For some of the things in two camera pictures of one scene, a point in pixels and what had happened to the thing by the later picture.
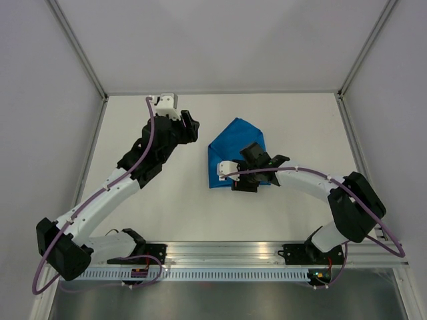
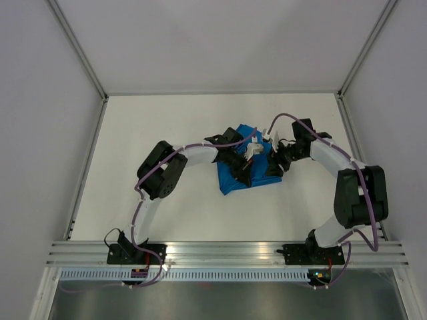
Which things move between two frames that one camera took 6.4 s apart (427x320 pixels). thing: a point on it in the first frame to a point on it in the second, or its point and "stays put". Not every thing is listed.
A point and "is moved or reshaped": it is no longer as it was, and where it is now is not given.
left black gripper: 190,133 to 243,173
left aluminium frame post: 79,48 stays put
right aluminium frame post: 389,8 stays put
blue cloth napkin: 226,147 is moved or reshaped
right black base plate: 297,254 stays put
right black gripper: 243,186 to 273,169
